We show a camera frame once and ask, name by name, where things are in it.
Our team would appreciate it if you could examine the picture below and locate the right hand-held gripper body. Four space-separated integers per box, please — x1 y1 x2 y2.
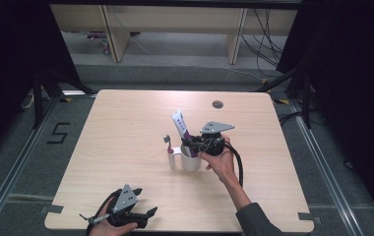
193 120 236 157

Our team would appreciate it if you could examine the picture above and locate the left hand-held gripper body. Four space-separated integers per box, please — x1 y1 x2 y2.
104 184 150 229

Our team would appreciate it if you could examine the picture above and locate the white cup with handle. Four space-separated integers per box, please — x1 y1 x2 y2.
166 144 205 173

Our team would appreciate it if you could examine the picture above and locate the white and purple toothpaste tube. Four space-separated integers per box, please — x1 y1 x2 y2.
170 109 200 158

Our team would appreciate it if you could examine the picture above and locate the pink toothbrush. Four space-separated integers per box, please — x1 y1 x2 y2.
162 134 175 155

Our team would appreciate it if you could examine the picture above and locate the person's left hand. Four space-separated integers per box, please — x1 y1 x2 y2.
88 198 140 236

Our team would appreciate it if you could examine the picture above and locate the person's right hand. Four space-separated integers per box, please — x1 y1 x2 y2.
197 135 239 185

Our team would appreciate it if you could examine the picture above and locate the grey tape strip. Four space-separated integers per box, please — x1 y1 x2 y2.
297 211 315 221
40 205 65 215

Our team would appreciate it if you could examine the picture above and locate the black metal stand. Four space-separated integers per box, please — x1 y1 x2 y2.
31 64 97 130
256 62 315 130

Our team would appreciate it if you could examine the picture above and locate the light wooden desk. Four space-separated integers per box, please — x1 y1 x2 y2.
49 3 299 65

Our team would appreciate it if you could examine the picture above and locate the white object by stand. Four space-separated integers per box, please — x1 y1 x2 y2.
21 91 45 110

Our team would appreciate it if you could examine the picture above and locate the dark curtain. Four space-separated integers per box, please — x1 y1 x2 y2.
277 0 374 227
0 0 81 165

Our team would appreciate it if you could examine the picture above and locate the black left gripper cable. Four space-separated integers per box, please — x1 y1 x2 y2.
85 191 120 236

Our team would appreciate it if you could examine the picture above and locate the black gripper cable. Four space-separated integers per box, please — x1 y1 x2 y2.
85 191 120 236
222 142 245 188

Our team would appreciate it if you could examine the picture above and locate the grey cable plug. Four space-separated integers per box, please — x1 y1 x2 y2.
79 213 111 226

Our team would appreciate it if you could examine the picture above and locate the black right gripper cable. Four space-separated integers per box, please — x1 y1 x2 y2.
222 142 245 188

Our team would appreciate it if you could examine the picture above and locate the bundle of black hanging cables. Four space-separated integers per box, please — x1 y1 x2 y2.
240 9 285 79

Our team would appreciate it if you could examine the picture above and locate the aluminium floor rail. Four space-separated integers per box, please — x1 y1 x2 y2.
287 97 364 236
0 94 62 236

